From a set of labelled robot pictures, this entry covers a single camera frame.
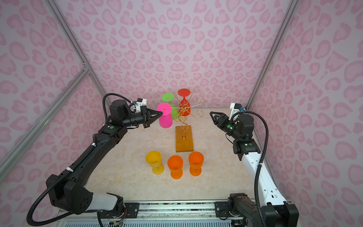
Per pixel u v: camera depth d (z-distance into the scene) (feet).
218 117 2.10
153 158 2.67
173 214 2.37
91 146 1.57
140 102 2.27
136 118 2.06
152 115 2.17
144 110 2.07
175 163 2.51
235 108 2.13
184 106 2.56
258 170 1.48
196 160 2.52
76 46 2.69
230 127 2.03
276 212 1.26
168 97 2.68
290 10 2.31
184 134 3.19
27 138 1.87
